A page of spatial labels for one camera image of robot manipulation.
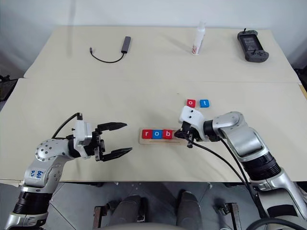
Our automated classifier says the wooden letter tray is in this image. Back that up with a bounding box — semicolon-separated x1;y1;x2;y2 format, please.
138;127;187;145

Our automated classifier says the dark rounded shape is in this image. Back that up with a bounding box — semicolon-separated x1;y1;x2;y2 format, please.
114;195;145;228
176;190;202;228

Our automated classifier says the grey usb hub with cable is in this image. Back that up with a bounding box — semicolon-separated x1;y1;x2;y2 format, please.
89;36;132;64

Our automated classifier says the black object beside table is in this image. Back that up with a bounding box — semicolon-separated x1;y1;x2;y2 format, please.
0;75;19;103

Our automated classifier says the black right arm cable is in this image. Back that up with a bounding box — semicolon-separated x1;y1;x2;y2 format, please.
187;137;307;230

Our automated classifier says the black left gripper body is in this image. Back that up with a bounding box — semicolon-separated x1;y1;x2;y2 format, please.
83;129;106;162

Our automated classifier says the rusty metal bracket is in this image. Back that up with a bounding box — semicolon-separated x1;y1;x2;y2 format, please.
94;205;104;230
224;202;243;230

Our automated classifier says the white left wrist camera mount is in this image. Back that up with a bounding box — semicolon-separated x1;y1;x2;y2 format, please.
72;119;94;151

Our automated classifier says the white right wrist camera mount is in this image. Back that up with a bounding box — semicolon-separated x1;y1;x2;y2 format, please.
179;106;209;142

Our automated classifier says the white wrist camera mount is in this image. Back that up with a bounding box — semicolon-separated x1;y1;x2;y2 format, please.
72;119;94;151
179;106;209;142

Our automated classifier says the black handheld controller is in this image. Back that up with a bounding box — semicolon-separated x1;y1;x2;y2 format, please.
237;28;270;62

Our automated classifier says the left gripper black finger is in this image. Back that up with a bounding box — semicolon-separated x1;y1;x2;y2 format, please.
100;147;133;162
96;122;129;135

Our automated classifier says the white plastic bottle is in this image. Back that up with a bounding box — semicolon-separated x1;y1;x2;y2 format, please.
190;20;207;57

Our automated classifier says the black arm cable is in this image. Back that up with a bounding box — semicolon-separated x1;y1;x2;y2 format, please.
51;112;84;139
187;137;307;230

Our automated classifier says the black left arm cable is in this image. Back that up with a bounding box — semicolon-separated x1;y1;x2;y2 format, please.
51;112;84;139

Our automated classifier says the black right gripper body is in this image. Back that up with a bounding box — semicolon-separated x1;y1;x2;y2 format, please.
181;121;202;148

